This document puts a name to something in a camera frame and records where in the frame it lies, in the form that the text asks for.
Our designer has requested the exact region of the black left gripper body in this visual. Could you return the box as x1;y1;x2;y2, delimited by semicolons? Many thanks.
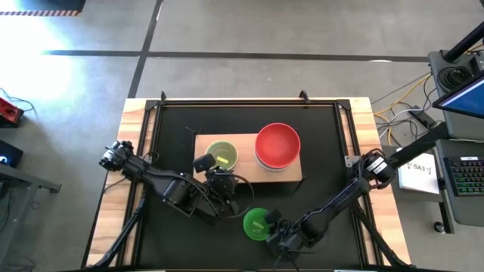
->
206;168;238;199

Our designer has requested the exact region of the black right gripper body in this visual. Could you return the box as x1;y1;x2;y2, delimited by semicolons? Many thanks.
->
266;222;303;252

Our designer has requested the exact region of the wooden shelf with black frame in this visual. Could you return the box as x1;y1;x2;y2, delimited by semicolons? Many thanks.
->
193;132;304;185

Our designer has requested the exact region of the yellow translucent plastic bowl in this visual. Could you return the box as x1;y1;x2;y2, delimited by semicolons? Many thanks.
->
205;141;240;172

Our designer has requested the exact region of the green translucent plastic bowl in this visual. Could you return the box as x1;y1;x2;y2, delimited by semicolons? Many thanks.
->
242;207;274;242

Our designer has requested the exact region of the white bowl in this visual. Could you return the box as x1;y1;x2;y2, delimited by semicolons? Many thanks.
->
255;150;300;173

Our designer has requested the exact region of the red bowl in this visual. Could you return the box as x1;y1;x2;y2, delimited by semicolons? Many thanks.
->
254;122;302;169

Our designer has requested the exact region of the black table mat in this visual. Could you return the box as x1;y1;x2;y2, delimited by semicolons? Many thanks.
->
136;105;362;267

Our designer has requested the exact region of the white paper sheet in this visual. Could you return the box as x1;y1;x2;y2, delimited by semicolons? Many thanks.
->
397;152;439;196

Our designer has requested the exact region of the black diagonal support beam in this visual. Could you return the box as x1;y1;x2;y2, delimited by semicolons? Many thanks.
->
392;121;451;164

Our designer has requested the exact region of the black power strip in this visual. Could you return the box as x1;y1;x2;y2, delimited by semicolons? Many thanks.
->
410;105;436;129

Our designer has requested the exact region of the grey desk cart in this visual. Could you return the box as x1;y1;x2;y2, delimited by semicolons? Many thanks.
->
428;48;484;227

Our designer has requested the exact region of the backlit black keyboard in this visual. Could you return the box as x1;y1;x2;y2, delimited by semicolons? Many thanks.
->
442;155;484;197

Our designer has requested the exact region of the grey side table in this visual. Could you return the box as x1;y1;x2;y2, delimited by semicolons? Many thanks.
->
0;162;62;265

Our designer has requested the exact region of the black device with blue light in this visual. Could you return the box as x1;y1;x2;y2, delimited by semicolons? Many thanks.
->
0;139;23;169

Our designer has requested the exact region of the red box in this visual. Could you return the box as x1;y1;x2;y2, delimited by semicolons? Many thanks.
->
0;97;24;128

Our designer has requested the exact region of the computer monitor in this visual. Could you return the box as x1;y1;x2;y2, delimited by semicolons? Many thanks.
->
433;71;484;120

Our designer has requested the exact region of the dark mat with hazard stripe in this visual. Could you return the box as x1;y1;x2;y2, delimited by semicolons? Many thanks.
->
0;0;86;17

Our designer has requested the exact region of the black pole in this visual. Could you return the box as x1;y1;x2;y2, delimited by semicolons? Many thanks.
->
442;23;484;63

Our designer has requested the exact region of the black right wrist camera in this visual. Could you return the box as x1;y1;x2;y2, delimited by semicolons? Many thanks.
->
263;209;283;227

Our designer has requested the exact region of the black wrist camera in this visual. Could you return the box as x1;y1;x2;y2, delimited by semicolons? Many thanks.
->
192;153;217;175
263;209;283;227

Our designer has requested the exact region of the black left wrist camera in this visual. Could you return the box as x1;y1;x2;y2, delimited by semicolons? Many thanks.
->
192;153;217;175

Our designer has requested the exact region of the yellow cable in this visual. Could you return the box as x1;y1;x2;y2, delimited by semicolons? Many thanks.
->
374;73;433;147

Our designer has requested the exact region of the coiled black cable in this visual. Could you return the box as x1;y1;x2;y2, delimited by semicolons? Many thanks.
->
437;66;473;91

